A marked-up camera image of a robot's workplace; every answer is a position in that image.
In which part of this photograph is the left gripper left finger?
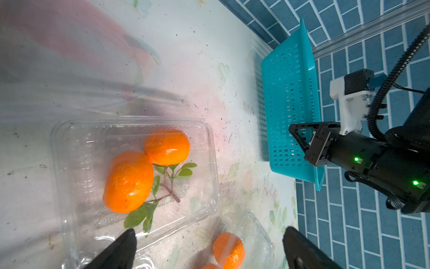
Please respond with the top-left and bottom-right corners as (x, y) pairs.
(85, 228), (137, 269)

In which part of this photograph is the teal plastic basket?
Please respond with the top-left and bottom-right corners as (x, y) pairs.
(262, 21), (325, 191)

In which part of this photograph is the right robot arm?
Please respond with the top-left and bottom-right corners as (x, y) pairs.
(289, 95), (430, 215)

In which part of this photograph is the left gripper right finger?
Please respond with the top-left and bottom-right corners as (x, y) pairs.
(283, 226), (341, 269)

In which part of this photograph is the clear container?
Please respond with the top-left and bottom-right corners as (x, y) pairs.
(185, 210), (274, 269)
(51, 116), (219, 269)

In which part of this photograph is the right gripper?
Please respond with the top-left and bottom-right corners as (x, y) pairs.
(288, 122), (430, 214)

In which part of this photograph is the orange pair with leaves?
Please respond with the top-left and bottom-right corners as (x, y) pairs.
(103, 129), (197, 233)

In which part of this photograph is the front right orange pair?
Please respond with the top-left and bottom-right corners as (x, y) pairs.
(202, 233), (246, 269)

